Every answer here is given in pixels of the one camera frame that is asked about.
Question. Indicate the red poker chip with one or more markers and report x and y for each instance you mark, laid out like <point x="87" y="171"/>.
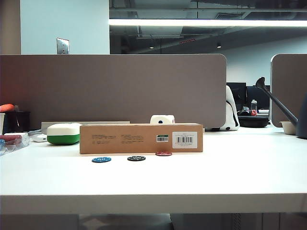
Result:
<point x="163" y="153"/>

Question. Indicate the black poker chip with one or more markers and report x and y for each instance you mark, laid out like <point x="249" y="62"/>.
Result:
<point x="136" y="158"/>

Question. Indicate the long brown cardboard box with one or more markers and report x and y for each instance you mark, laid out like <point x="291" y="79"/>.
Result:
<point x="115" y="143"/>

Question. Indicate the blue poker chip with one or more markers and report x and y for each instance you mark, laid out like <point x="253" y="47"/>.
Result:
<point x="101" y="159"/>

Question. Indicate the clear plastic chip tray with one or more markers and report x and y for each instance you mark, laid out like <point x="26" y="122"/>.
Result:
<point x="14" y="148"/>

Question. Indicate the large white die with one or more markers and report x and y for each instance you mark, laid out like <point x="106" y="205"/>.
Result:
<point x="159" y="119"/>

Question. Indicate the wide brown desk partition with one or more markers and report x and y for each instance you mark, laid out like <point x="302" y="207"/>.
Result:
<point x="108" y="91"/>

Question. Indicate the white and black figure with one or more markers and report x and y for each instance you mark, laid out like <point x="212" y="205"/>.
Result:
<point x="232" y="115"/>

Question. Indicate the black computer monitor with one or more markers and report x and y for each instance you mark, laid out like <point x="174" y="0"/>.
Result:
<point x="239" y="95"/>
<point x="261" y="95"/>

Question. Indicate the green and white case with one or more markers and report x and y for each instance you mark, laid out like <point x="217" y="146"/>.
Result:
<point x="62" y="134"/>

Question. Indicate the red headphones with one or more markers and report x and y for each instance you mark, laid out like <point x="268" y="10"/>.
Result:
<point x="249" y="112"/>

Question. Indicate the black oval case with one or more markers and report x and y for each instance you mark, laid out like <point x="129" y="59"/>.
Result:
<point x="253" y="121"/>

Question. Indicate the clear water bottle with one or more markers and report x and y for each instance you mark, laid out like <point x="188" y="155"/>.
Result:
<point x="254" y="105"/>

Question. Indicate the white earbud case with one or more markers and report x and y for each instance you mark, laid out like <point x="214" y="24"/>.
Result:
<point x="39" y="137"/>

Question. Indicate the black cup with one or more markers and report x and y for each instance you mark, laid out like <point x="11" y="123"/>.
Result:
<point x="19" y="121"/>

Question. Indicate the small beige bowl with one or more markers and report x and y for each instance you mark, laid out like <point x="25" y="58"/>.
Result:
<point x="287" y="127"/>

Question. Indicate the narrow brown desk partition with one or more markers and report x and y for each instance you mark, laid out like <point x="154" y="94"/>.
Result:
<point x="287" y="79"/>

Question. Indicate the stack of red chips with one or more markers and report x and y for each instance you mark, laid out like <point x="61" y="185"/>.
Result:
<point x="10" y="138"/>

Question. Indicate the orange object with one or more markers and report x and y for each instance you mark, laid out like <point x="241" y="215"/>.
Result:
<point x="6" y="107"/>

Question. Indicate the dark grey watering can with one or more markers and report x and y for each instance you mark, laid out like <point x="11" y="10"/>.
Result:
<point x="302" y="124"/>

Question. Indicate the white cup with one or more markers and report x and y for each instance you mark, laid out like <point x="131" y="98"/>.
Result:
<point x="2" y="123"/>

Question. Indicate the metal wall switch plate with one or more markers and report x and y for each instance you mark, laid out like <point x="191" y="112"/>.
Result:
<point x="62" y="46"/>

